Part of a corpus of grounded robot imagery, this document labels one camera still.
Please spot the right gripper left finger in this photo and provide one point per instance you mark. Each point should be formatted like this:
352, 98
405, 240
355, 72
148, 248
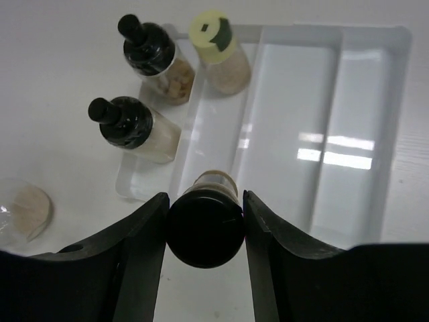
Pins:
112, 275

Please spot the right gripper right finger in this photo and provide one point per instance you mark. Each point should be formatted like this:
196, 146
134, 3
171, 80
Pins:
295, 277

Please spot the black-lid spice jar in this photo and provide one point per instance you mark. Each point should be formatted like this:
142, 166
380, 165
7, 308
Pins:
205, 226

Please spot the wide clear glass jar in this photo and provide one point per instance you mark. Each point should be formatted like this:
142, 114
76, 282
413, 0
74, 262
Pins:
26, 210

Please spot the black-capped jar with powder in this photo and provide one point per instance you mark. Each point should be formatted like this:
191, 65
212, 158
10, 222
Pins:
128, 124

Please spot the black-capped jar with chunks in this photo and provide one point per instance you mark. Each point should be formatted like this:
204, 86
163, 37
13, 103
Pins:
155, 56

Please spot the yellow-lid shaker bottle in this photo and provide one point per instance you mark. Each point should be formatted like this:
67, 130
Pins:
221, 55

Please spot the white divided tray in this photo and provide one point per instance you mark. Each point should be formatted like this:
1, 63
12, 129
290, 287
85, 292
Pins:
313, 135

